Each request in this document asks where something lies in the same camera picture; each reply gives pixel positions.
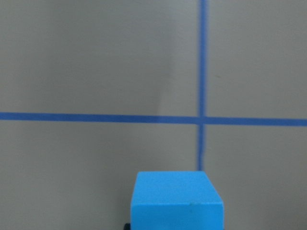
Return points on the blue block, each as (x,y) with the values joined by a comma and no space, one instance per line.
(178,200)

